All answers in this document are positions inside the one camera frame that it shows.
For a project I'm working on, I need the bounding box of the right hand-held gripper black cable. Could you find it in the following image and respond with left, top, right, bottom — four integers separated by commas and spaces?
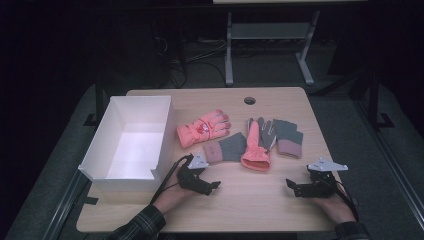
333, 179, 361, 223

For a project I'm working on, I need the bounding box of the white rectangular box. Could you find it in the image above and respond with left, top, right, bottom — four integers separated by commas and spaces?
77, 95, 177, 193

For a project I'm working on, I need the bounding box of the pink ski glove grey palm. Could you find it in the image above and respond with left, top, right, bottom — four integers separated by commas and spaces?
240, 116, 278, 173

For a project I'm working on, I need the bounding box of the grey metal stand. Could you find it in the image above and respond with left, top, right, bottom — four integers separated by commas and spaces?
224, 10, 320, 88

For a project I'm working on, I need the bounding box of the left hand-held gripper black cable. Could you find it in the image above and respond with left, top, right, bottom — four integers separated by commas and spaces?
149, 153, 195, 205

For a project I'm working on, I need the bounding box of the person's right hand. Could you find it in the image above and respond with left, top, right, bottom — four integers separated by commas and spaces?
312, 191, 357, 224

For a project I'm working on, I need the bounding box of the grey knit glove pink cuff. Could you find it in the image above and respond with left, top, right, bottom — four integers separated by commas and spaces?
271, 118, 304, 159
202, 131, 248, 165

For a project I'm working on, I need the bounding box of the grey metal floor rail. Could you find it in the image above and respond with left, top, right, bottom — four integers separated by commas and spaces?
41, 169, 92, 240
353, 98, 424, 232

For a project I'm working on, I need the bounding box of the pink printed ski glove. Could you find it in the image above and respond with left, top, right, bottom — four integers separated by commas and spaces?
176, 109, 232, 149

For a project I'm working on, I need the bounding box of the person's left hand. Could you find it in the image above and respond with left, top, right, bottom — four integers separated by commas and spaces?
153, 171, 196, 215

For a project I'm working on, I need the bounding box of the black floor cable bundle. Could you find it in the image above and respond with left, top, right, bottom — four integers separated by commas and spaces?
153, 34, 228, 89

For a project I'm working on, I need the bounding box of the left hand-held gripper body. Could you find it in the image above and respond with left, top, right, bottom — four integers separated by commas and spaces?
176, 151, 214, 196

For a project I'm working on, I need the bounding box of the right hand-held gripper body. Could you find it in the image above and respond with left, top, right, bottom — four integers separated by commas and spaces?
299, 157, 349, 198

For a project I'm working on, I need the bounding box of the hand-held gripper black cable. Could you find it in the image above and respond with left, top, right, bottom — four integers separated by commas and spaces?
333, 179, 361, 223
149, 153, 195, 205

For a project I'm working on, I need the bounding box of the black stand leg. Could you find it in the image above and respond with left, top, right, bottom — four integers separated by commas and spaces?
83, 66, 108, 128
364, 68, 396, 132

